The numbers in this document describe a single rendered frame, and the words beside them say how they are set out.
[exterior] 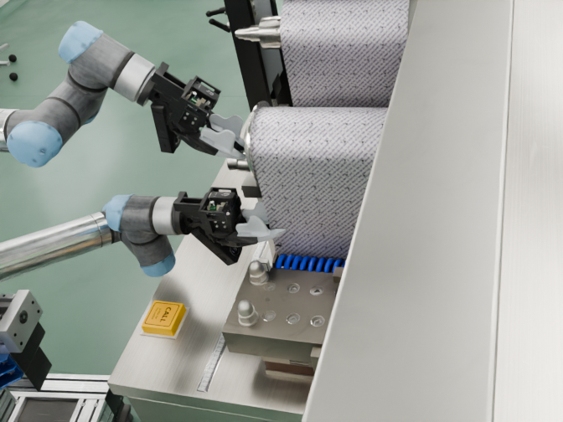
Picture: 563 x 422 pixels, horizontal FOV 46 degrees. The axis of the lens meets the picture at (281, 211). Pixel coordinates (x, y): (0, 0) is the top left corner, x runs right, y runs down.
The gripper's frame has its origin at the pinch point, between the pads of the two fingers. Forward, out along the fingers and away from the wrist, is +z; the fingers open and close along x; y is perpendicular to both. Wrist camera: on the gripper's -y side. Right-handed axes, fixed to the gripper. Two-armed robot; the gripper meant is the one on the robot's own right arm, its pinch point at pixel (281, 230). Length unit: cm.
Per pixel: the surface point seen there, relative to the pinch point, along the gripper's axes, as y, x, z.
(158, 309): -16.5, -8.8, -27.3
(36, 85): -109, 228, -254
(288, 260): -4.9, -2.9, 1.4
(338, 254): -5.0, -0.3, 10.4
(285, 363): -15.0, -18.8, 3.4
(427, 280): 57, -59, 35
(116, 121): -109, 189, -174
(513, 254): 35, -36, 40
